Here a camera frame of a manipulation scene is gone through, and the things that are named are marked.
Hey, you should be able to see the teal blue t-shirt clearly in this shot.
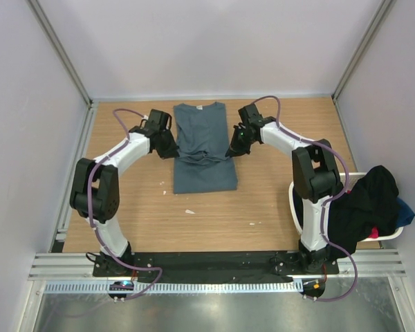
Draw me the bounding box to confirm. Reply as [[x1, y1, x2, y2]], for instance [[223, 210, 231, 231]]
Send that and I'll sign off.
[[174, 102, 238, 194]]

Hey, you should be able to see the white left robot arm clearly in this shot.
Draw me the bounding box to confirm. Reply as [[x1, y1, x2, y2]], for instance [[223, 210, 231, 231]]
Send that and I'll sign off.
[[69, 108, 179, 277]]

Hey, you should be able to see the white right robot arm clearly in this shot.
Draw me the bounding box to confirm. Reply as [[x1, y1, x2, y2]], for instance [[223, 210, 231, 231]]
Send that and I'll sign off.
[[225, 104, 342, 274]]

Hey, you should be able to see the white laundry basket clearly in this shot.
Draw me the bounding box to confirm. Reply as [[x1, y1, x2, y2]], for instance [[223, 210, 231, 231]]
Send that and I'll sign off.
[[288, 172, 404, 242]]

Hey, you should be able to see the black t-shirt in basket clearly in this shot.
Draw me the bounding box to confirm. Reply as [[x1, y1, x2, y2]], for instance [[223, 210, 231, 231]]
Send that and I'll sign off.
[[293, 165, 400, 263]]

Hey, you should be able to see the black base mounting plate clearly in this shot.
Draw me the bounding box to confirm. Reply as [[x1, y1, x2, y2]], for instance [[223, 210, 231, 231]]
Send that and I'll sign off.
[[92, 250, 339, 283]]

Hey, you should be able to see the pink garment in basket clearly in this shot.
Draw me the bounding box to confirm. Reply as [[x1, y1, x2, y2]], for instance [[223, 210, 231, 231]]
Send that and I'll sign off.
[[369, 227, 379, 239]]

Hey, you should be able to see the blue garment in basket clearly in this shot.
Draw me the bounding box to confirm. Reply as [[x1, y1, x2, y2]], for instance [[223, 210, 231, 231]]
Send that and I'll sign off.
[[396, 197, 415, 228]]

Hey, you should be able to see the aluminium left frame rail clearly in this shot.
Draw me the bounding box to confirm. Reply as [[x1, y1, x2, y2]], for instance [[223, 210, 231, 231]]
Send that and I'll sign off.
[[26, 0, 93, 107]]

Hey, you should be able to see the aluminium frame rail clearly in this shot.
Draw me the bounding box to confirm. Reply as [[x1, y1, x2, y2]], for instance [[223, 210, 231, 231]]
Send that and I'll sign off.
[[29, 249, 406, 284], [26, 0, 93, 107], [331, 0, 397, 104]]

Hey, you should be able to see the white slotted cable duct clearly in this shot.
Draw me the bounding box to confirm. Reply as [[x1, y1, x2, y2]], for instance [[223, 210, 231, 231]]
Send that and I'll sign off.
[[44, 279, 303, 295]]

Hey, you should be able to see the aluminium front frame rail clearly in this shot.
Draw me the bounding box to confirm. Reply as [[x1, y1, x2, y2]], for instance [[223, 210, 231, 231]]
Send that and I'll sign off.
[[29, 249, 406, 284]]

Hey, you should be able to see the aluminium right frame rail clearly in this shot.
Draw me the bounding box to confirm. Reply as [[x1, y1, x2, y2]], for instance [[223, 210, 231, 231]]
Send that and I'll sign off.
[[331, 0, 397, 104]]

